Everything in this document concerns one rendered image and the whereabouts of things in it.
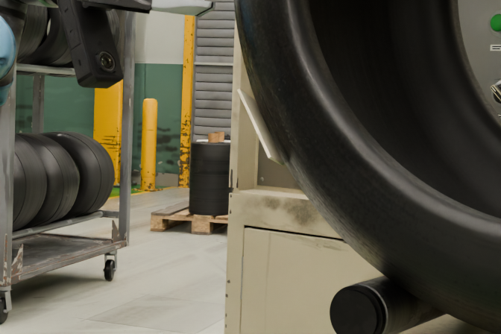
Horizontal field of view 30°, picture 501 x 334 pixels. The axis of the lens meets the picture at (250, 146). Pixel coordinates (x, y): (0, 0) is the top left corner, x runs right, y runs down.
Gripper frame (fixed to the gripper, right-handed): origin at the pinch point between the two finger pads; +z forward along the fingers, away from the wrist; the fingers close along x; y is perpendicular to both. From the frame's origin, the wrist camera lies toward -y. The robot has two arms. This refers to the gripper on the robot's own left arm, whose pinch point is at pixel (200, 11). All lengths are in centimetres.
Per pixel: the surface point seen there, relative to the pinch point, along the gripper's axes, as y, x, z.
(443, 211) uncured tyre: -11.0, -12.3, 32.8
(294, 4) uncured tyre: 1.3, -11.8, 18.4
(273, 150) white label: -9.9, -10.0, 17.2
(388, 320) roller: -20.3, -9.2, 28.6
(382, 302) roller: -19.1, -9.5, 28.0
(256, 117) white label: -7.6, -10.7, 15.7
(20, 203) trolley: -93, 210, -263
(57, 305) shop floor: -147, 245, -268
